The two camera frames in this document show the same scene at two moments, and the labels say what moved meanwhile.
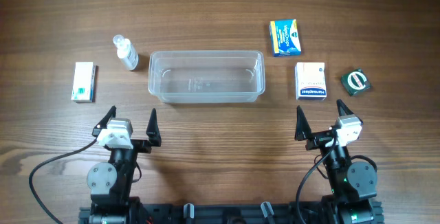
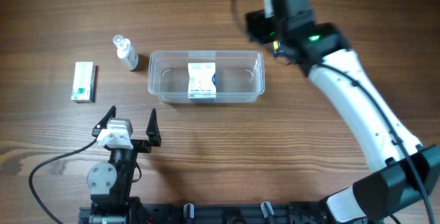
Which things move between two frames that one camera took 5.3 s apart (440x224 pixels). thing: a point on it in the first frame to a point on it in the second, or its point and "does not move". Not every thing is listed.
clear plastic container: x=206 y=76 does not move
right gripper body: x=321 y=139 to x=256 y=27
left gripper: x=136 y=143 does not move
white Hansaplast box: x=311 y=83 to x=201 y=84
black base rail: x=233 y=214 does not move
